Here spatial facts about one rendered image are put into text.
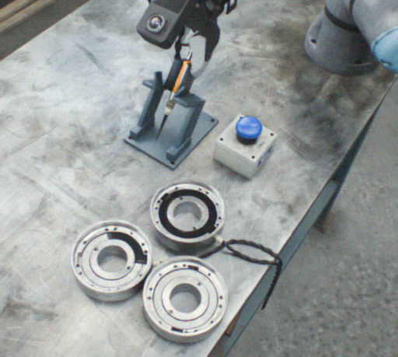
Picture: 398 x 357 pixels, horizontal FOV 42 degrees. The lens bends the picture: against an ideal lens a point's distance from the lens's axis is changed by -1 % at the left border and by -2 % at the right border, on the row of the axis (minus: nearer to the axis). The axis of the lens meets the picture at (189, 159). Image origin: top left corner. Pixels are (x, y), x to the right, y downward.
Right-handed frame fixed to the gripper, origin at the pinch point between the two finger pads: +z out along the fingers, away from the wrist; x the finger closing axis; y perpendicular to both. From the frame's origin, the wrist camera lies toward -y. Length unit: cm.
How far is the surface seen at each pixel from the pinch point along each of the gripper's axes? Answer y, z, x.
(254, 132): -0.5, 4.6, -13.2
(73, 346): -38.0, 11.8, -10.8
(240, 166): -3.2, 9.8, -13.2
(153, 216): -19.1, 8.0, -8.8
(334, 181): 51, 68, -21
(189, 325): -28.3, 9.0, -21.2
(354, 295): 36, 92, -42
